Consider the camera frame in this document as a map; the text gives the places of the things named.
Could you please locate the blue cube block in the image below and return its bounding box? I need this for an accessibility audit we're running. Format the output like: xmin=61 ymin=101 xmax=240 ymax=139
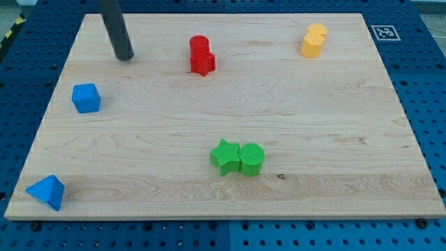
xmin=72 ymin=83 xmax=101 ymax=114

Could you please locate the blue triangle block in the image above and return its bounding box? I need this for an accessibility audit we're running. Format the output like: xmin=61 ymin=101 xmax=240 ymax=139
xmin=26 ymin=174 xmax=65 ymax=211

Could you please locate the wooden board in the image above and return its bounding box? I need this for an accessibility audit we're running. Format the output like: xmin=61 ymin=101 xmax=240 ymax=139
xmin=5 ymin=13 xmax=445 ymax=220

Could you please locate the green star block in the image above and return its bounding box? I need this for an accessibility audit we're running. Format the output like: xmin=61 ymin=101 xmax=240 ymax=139
xmin=210 ymin=139 xmax=240 ymax=176

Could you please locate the green cylinder block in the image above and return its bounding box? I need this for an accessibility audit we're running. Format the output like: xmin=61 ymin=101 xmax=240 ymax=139
xmin=239 ymin=143 xmax=265 ymax=177

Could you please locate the red star block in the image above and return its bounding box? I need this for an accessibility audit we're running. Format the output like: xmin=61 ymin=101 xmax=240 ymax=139
xmin=190 ymin=52 xmax=216 ymax=77

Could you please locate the red cylinder block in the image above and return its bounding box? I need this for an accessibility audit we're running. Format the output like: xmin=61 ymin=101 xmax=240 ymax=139
xmin=189 ymin=35 xmax=210 ymax=58

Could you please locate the yellow hexagon block front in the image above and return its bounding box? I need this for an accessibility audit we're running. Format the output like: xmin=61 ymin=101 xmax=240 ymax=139
xmin=300 ymin=32 xmax=325 ymax=58

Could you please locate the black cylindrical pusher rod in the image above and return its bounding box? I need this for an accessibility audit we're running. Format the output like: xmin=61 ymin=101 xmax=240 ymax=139
xmin=98 ymin=0 xmax=134 ymax=61

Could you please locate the white fiducial marker tag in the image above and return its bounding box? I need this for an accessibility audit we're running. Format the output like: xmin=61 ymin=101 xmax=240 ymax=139
xmin=371 ymin=25 xmax=401 ymax=41

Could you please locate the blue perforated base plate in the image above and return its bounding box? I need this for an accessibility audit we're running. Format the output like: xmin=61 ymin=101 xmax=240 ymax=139
xmin=1 ymin=0 xmax=445 ymax=250

